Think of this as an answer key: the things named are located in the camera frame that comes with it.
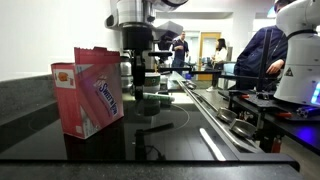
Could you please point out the silver stove knob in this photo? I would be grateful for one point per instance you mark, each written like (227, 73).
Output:
(226, 115)
(243, 127)

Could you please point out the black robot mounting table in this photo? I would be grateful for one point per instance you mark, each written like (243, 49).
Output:
(293, 128)

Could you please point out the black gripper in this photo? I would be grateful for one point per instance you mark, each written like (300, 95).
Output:
(137, 38)

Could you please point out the black upright stand pole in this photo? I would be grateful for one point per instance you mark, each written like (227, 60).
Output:
(264, 60)

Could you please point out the pink sweetener box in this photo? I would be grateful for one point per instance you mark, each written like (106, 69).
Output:
(86, 96)

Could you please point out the standing man in dark shirt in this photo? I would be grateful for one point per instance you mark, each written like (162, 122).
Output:
(180, 50)

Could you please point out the person in blue jacket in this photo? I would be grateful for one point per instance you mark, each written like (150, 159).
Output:
(256, 56)

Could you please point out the yellow wooden door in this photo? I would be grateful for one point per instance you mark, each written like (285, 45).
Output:
(204, 46)

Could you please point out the green and white marker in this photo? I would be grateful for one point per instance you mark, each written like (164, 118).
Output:
(159, 97)

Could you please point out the woman in white top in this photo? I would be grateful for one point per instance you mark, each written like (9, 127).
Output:
(218, 56)

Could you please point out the blue metal rail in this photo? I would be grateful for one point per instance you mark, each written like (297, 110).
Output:
(308, 111)

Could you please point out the orange clamp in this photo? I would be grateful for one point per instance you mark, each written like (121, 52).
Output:
(284, 115)
(245, 96)

